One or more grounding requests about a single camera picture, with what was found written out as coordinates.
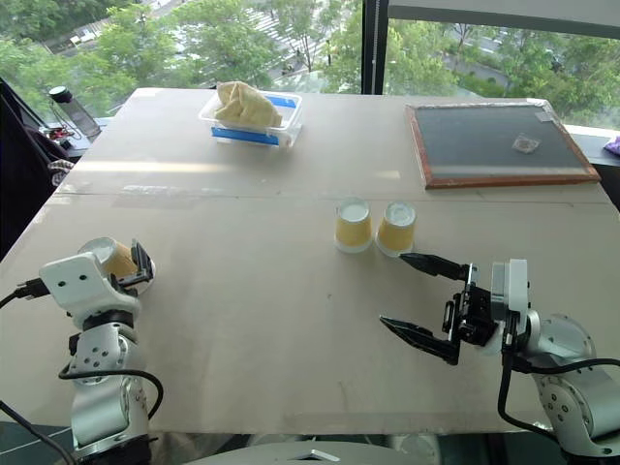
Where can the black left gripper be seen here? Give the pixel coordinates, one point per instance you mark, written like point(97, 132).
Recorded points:
point(127, 289)

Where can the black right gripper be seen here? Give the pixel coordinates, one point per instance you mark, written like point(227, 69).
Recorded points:
point(472, 315)

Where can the yellow white paper cup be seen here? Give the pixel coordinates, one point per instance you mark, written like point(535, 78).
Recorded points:
point(116, 259)
point(394, 232)
point(353, 230)

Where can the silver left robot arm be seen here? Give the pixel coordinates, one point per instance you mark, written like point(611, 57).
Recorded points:
point(104, 387)

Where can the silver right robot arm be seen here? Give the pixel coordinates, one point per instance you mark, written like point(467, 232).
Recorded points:
point(567, 382)

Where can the dark chair with clothing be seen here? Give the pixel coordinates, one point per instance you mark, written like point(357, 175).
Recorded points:
point(21, 174)

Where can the clear water bottle black lid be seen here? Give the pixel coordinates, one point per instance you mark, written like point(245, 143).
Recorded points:
point(75, 114)

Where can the wooden framed chalkboard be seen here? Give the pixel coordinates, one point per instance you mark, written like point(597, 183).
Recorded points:
point(489, 143)

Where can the small clear plastic packet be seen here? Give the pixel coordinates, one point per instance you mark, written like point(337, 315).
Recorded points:
point(526, 144)

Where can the silver robot torso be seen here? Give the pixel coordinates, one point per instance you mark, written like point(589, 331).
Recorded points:
point(315, 453)

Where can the crumpled yellow cloth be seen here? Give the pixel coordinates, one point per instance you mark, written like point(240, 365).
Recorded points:
point(244, 106)

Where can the clear plastic container blue tape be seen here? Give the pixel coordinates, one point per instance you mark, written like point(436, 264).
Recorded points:
point(288, 118)

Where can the purple object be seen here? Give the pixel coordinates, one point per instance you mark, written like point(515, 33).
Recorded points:
point(614, 146)

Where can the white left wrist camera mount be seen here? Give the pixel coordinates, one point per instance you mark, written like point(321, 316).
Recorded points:
point(80, 286)

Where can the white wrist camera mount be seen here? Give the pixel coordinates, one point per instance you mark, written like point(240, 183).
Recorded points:
point(511, 290)
point(80, 286)

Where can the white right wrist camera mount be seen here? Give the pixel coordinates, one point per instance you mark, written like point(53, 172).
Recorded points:
point(511, 290)

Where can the black window frame post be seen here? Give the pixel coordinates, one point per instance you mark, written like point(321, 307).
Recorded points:
point(376, 46)

